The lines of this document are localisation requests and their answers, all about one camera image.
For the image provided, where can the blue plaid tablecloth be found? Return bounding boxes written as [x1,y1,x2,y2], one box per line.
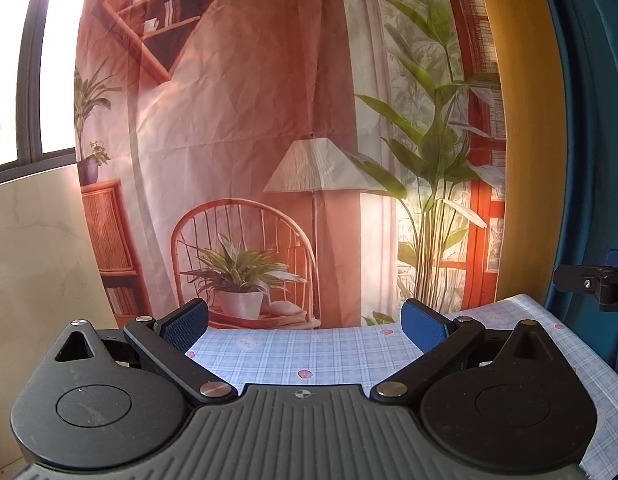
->
[184,295,618,479]

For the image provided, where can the yellow curtain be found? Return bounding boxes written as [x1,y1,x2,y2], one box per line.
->
[485,0,566,302]

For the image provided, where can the printed room backdrop cloth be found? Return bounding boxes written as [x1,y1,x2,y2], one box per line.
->
[74,0,506,329]

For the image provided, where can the teal blue curtain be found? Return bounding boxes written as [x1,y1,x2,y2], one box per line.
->
[534,0,618,380]

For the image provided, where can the dark window frame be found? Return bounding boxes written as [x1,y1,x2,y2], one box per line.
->
[0,0,77,184]

